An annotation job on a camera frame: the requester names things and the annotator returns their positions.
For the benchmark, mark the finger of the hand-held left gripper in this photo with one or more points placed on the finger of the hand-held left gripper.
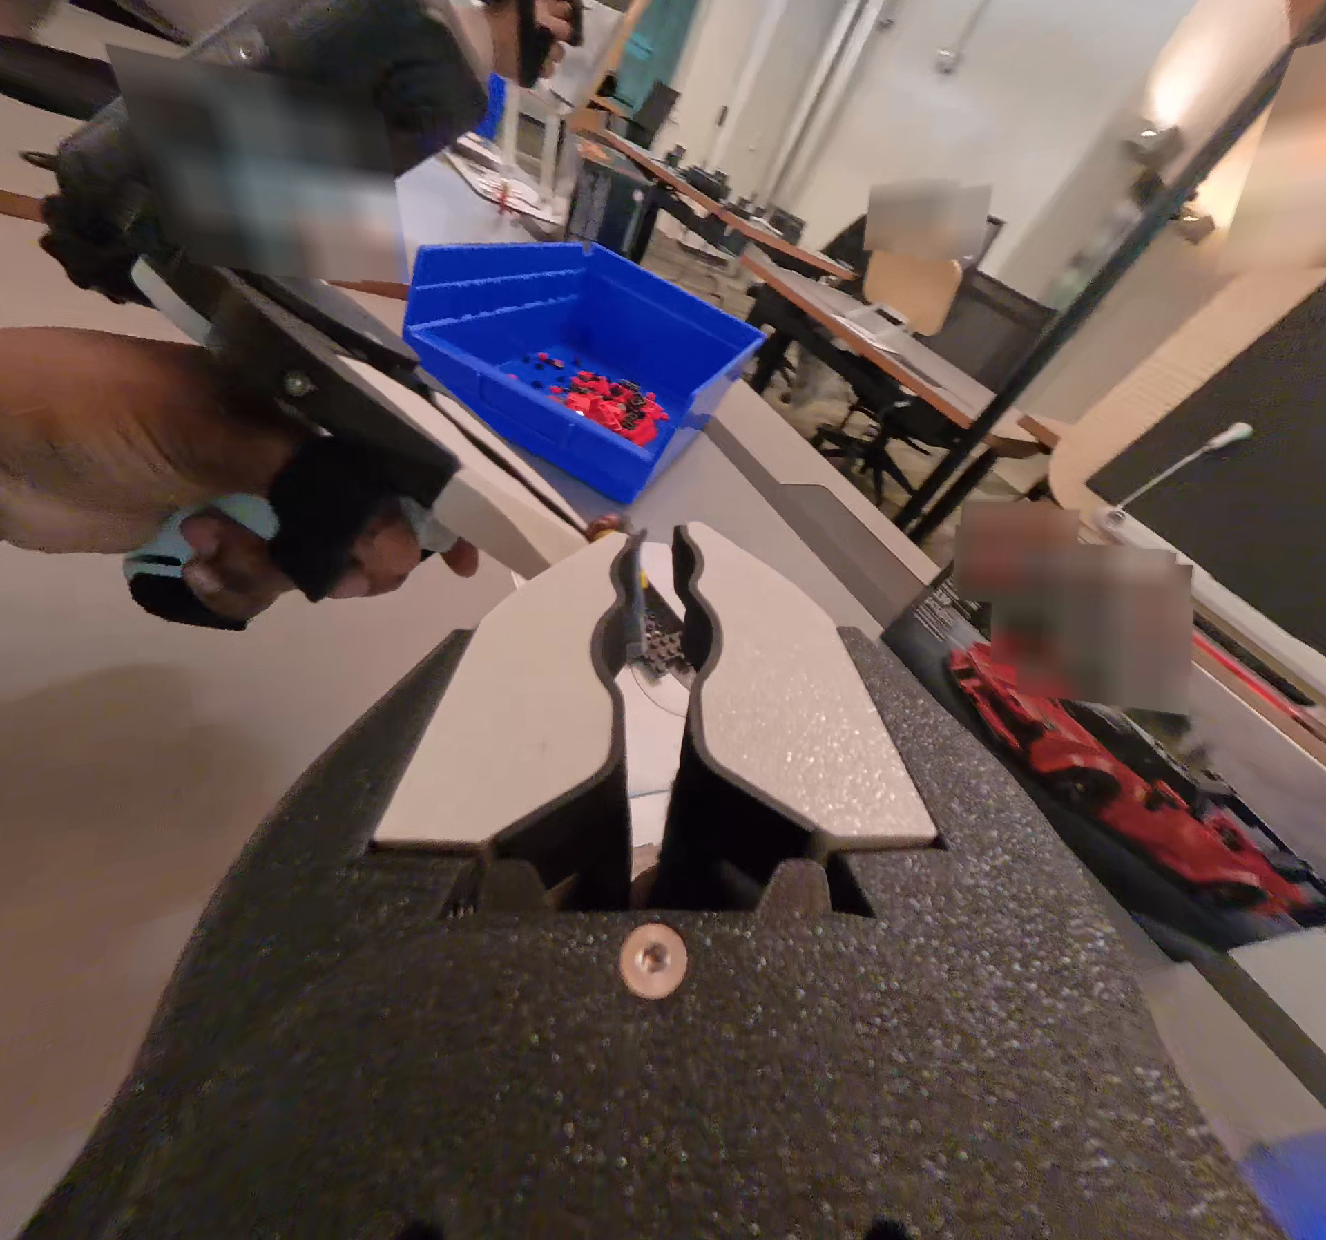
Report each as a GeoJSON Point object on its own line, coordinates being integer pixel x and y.
{"type": "Point", "coordinates": [498, 519]}
{"type": "Point", "coordinates": [413, 421]}

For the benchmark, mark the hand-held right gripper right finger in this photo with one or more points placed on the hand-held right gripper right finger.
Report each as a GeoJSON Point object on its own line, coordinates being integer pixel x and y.
{"type": "Point", "coordinates": [796, 733]}

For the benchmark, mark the papers on table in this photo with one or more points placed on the papers on table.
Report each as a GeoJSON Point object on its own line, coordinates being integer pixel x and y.
{"type": "Point", "coordinates": [507, 184]}

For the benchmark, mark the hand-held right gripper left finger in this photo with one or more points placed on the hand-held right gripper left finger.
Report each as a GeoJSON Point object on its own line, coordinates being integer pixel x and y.
{"type": "Point", "coordinates": [518, 722]}

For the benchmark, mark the person's left hand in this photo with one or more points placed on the person's left hand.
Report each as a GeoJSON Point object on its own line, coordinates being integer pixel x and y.
{"type": "Point", "coordinates": [113, 432]}

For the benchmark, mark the red car instruction booklet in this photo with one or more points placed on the red car instruction booklet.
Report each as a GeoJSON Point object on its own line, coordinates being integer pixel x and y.
{"type": "Point", "coordinates": [1117, 784]}

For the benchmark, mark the heap of red toy bricks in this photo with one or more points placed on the heap of red toy bricks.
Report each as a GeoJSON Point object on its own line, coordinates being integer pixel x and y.
{"type": "Point", "coordinates": [610, 406]}

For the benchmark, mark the blue plastic bin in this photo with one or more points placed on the blue plastic bin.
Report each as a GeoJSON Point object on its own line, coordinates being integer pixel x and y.
{"type": "Point", "coordinates": [642, 327]}

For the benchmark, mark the black door frame post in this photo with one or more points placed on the black door frame post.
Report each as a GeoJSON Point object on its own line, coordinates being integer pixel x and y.
{"type": "Point", "coordinates": [1076, 297]}

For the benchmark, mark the white gooseneck microphone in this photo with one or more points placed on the white gooseneck microphone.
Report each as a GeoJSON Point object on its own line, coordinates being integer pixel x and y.
{"type": "Point", "coordinates": [1191, 457]}

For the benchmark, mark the wooden chair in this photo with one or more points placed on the wooden chair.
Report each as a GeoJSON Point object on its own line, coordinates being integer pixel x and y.
{"type": "Point", "coordinates": [911, 288]}

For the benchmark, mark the black office chair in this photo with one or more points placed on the black office chair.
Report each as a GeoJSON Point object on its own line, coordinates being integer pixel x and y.
{"type": "Point", "coordinates": [652, 115]}

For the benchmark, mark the long wooden table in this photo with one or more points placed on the long wooden table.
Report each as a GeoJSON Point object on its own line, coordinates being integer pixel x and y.
{"type": "Point", "coordinates": [890, 348]}

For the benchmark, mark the dark grey toy brick model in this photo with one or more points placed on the dark grey toy brick model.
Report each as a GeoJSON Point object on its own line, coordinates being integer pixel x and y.
{"type": "Point", "coordinates": [653, 645]}

